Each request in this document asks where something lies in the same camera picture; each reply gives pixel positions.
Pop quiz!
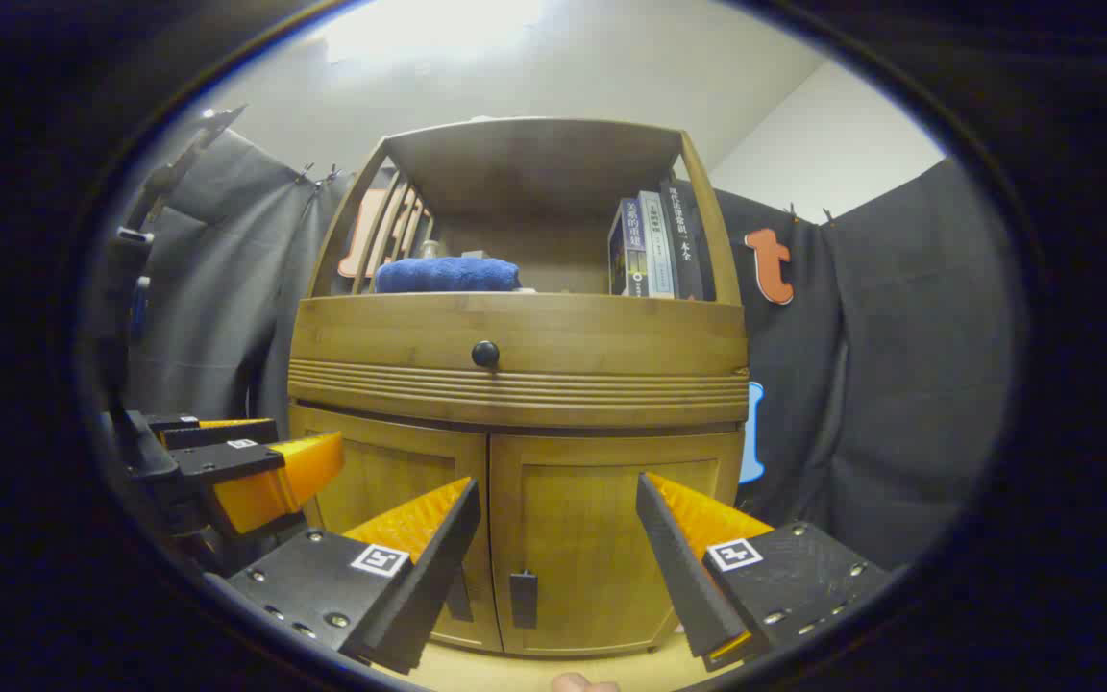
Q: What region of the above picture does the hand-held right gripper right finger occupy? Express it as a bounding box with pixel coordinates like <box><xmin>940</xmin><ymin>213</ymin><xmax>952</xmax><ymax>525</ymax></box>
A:
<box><xmin>635</xmin><ymin>471</ymin><xmax>891</xmax><ymax>672</ymax></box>

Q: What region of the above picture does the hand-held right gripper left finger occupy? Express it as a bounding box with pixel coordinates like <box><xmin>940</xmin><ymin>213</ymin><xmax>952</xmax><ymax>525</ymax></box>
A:
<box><xmin>227</xmin><ymin>476</ymin><xmax>482</xmax><ymax>676</ymax></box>

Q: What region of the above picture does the wooden double-door shoe cabinet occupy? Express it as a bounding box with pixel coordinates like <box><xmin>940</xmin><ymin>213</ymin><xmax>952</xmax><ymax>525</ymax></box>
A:
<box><xmin>286</xmin><ymin>117</ymin><xmax>751</xmax><ymax>659</ymax></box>

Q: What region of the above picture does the dark metal stand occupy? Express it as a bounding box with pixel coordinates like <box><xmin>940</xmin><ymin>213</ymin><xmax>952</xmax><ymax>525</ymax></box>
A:
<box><xmin>97</xmin><ymin>104</ymin><xmax>249</xmax><ymax>405</ymax></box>

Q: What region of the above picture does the wooden ribbed drawer front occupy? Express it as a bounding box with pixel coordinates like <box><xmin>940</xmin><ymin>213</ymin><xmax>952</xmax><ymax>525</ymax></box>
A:
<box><xmin>289</xmin><ymin>293</ymin><xmax>750</xmax><ymax>429</ymax></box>

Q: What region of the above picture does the folded blue towel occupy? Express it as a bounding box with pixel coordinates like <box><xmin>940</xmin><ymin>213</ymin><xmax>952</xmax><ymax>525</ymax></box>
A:
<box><xmin>373</xmin><ymin>256</ymin><xmax>523</xmax><ymax>294</ymax></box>

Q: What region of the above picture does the purple book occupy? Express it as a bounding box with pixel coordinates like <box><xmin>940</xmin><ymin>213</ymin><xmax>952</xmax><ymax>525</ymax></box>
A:
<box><xmin>608</xmin><ymin>198</ymin><xmax>649</xmax><ymax>297</ymax></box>

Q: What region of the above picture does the black book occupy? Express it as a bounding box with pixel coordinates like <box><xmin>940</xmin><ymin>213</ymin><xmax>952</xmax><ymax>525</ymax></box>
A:
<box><xmin>659</xmin><ymin>178</ymin><xmax>708</xmax><ymax>301</ymax></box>

